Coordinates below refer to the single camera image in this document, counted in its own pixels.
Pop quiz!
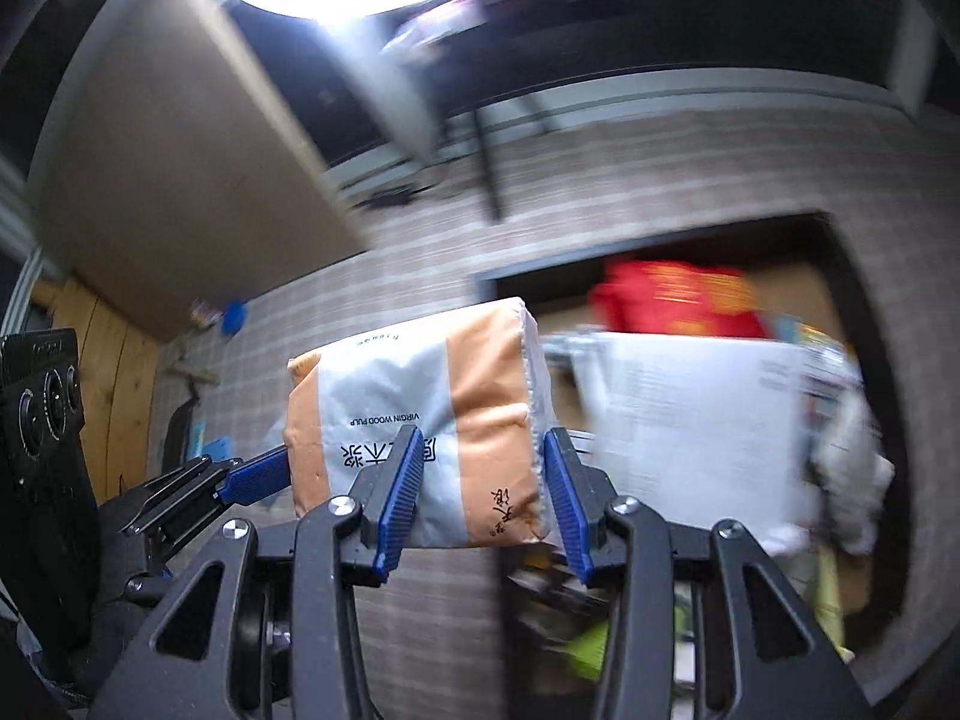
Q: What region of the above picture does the red packet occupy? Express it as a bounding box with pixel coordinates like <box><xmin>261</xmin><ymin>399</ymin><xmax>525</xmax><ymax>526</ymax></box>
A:
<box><xmin>589</xmin><ymin>259</ymin><xmax>770</xmax><ymax>342</ymax></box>

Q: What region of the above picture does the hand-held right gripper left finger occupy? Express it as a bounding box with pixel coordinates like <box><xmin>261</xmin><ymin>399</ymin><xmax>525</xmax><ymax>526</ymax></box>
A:
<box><xmin>88</xmin><ymin>424</ymin><xmax>427</xmax><ymax>720</ymax></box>

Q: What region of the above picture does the black light stand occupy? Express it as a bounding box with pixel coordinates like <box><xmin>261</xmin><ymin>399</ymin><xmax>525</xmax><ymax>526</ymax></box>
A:
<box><xmin>472</xmin><ymin>109</ymin><xmax>512</xmax><ymax>222</ymax></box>

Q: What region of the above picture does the black pouch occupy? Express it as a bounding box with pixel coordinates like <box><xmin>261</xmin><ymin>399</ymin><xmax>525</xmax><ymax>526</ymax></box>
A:
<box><xmin>161</xmin><ymin>397</ymin><xmax>200</xmax><ymax>466</ymax></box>

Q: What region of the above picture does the large wooden board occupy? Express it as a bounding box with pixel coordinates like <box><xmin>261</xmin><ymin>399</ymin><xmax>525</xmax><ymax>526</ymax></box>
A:
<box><xmin>26</xmin><ymin>0</ymin><xmax>376</xmax><ymax>342</ymax></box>

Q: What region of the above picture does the black power strip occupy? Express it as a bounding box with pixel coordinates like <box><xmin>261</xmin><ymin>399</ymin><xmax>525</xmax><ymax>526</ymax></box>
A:
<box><xmin>356</xmin><ymin>184</ymin><xmax>421</xmax><ymax>209</ymax></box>

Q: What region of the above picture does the black storage box container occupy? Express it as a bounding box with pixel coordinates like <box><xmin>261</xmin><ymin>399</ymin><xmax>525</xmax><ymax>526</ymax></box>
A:
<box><xmin>476</xmin><ymin>210</ymin><xmax>890</xmax><ymax>720</ymax></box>

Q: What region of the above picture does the green packet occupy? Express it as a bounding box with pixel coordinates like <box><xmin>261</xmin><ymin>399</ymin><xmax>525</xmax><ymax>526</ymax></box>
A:
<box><xmin>555</xmin><ymin>615</ymin><xmax>623</xmax><ymax>683</ymax></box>

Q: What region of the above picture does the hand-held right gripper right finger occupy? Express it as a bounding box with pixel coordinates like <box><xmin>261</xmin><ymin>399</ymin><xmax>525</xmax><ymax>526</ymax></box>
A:
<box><xmin>541</xmin><ymin>426</ymin><xmax>875</xmax><ymax>720</ymax></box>

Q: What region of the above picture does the orange and white tissue pack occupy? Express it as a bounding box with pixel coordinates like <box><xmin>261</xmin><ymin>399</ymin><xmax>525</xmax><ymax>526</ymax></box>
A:
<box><xmin>283</xmin><ymin>296</ymin><xmax>560</xmax><ymax>550</ymax></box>

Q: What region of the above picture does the white cardboard box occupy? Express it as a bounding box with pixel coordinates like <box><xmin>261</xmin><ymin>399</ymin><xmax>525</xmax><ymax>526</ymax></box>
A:
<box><xmin>570</xmin><ymin>334</ymin><xmax>833</xmax><ymax>541</ymax></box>

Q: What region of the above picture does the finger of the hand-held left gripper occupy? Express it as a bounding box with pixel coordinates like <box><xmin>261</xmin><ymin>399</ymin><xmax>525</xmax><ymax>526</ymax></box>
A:
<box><xmin>101</xmin><ymin>444</ymin><xmax>295</xmax><ymax>565</ymax></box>

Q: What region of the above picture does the pine wood panel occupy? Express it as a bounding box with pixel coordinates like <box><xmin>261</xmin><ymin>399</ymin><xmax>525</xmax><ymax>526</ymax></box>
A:
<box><xmin>26</xmin><ymin>277</ymin><xmax>162</xmax><ymax>503</ymax></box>

